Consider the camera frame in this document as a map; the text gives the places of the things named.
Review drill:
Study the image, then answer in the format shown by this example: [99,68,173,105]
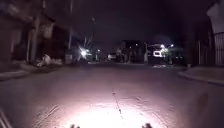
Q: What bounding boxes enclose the pole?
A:
[67,0,75,51]
[29,0,47,65]

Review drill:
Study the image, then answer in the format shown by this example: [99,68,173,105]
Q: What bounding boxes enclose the dark building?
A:
[0,0,72,65]
[116,39,148,64]

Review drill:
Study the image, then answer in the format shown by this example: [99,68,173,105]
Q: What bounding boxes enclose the dark asphalt road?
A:
[0,61,224,128]

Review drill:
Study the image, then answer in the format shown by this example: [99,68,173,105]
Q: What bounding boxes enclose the metal fence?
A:
[197,31,224,67]

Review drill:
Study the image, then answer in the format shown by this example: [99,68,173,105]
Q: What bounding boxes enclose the raised pavement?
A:
[0,61,64,82]
[177,65,224,87]

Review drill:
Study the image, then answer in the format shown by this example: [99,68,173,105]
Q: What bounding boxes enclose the white vehicle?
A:
[146,43,168,66]

